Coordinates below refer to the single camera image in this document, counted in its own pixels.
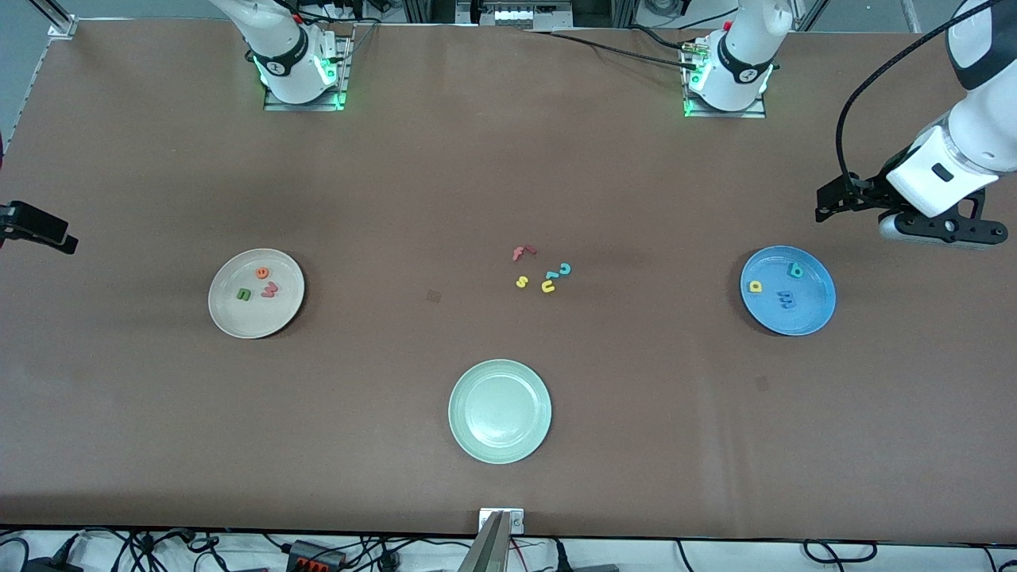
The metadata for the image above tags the blue plate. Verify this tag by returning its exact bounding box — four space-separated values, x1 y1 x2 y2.
740 245 837 337

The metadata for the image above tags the beige brown plate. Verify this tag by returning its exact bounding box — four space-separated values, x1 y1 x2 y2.
208 248 306 340

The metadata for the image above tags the grey metal equipment box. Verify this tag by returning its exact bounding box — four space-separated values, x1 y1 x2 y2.
455 0 574 31

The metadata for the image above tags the pale green plate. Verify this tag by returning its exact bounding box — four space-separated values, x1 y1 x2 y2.
448 359 553 465

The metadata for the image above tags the black orange power strip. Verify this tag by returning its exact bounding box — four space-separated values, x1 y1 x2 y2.
284 540 348 571

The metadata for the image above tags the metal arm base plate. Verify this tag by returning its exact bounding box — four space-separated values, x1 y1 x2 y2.
682 40 768 120
263 32 354 112

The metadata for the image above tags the aluminium frame corner post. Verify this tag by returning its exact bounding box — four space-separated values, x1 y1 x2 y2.
28 0 79 41

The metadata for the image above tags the long black table cable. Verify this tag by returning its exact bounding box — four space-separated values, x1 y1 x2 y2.
524 29 700 72

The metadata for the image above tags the black looped floor cable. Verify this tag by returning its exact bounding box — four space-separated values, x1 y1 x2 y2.
801 539 880 564

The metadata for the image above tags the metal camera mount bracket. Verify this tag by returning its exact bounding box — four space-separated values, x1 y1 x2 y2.
457 508 525 572

